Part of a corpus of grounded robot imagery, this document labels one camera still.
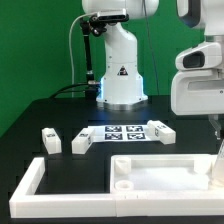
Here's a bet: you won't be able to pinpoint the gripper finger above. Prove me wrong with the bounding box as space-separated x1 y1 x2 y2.
208 114 221 139

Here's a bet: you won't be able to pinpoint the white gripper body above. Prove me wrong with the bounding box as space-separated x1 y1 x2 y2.
171 42 224 115

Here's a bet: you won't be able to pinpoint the white desk top tray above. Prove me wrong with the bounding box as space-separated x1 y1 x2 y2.
110 154 214 193

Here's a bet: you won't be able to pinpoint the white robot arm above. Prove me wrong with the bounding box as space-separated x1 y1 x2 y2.
82 0 224 138

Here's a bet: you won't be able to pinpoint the fiducial marker sheet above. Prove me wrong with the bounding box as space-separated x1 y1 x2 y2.
93 125 159 142

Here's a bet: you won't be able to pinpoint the white L-shaped fence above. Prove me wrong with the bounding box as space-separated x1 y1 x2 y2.
9 157 224 218

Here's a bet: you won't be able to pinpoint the black cables at base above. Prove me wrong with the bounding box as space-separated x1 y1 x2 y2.
49 82 101 100

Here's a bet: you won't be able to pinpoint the black grey camera on stand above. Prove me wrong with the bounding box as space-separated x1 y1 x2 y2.
91 9 129 23

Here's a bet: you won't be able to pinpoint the white camera cable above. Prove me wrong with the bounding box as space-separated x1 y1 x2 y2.
68 12 98 98

